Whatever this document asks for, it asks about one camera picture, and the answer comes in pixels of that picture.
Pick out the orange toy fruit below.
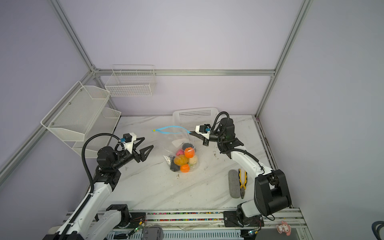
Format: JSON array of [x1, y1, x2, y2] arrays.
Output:
[[184, 147, 196, 159], [180, 164, 191, 173]]

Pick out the dark toy avocado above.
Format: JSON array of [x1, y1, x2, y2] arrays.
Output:
[[182, 143, 195, 151]]

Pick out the cream toy pear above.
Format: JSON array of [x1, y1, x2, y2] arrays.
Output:
[[189, 155, 199, 168]]

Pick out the pink toy dragon fruit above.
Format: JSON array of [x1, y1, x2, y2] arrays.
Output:
[[176, 149, 184, 156]]

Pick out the clear zip top bag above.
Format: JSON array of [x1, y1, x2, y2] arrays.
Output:
[[153, 126, 199, 173]]

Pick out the yellow toy mango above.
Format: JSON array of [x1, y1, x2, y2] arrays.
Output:
[[174, 155, 189, 167]]

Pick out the white plastic basket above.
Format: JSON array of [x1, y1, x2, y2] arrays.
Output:
[[173, 107, 219, 131]]

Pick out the dark purple toy eggplant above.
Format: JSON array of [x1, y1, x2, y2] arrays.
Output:
[[168, 156, 175, 166]]

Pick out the black round toy fruit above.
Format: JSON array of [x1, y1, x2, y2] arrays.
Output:
[[170, 164, 180, 172]]

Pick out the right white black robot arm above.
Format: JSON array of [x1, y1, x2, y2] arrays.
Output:
[[190, 117, 292, 225]]

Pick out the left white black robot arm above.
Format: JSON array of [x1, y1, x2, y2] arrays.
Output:
[[44, 133, 154, 240]]

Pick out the grey felt eraser block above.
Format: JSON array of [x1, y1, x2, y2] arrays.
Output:
[[228, 170, 241, 199]]

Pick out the white two-tier mesh shelf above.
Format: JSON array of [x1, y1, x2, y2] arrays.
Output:
[[41, 82, 121, 156]]

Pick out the grey power adapter box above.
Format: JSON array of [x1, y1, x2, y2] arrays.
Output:
[[141, 226, 164, 240]]

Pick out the pink plush toy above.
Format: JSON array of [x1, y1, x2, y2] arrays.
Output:
[[276, 221, 292, 236]]

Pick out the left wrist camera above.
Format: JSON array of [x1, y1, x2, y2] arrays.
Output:
[[120, 133, 137, 154]]

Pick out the yellow handled pliers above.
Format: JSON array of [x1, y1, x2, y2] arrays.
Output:
[[238, 169, 248, 199]]

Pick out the white wire wall basket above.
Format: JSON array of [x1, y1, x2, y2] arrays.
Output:
[[105, 65, 157, 97]]

